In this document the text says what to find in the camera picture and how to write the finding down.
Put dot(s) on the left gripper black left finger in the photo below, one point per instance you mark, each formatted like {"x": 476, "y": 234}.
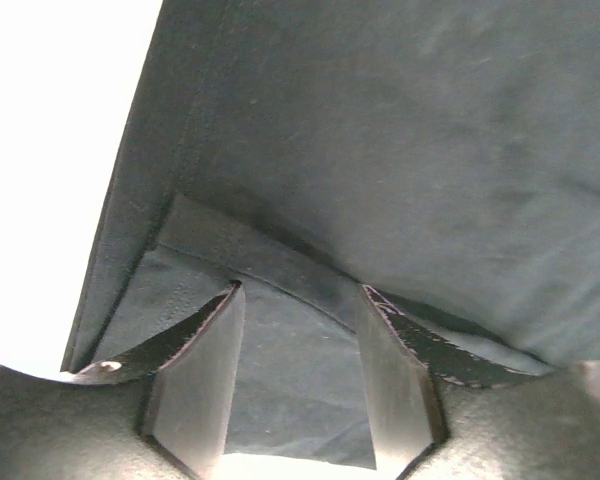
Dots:
{"x": 190, "y": 372}

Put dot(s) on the black t shirt with flower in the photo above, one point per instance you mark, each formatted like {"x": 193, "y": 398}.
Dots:
{"x": 371, "y": 171}

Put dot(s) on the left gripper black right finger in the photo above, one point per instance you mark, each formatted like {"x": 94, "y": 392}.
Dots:
{"x": 435, "y": 407}

